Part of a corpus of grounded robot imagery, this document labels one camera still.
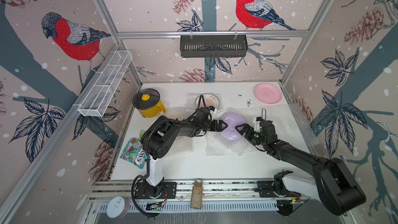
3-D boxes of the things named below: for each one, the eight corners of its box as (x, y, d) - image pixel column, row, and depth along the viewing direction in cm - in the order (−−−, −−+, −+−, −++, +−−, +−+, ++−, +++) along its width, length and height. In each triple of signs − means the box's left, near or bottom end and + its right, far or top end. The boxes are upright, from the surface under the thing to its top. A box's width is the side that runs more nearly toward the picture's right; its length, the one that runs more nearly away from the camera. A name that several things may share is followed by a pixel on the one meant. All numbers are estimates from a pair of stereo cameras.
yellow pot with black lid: (135, 118, 101) (128, 107, 92) (141, 99, 111) (135, 88, 102) (164, 118, 101) (160, 107, 92) (168, 99, 111) (164, 88, 102)
